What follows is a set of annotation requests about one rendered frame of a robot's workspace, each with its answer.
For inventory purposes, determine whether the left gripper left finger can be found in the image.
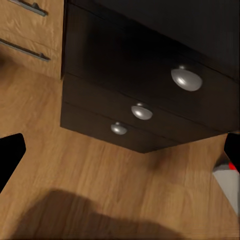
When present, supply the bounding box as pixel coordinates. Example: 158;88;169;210
0;133;26;193

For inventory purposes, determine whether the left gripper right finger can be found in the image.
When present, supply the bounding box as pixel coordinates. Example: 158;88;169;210
224;133;240;173

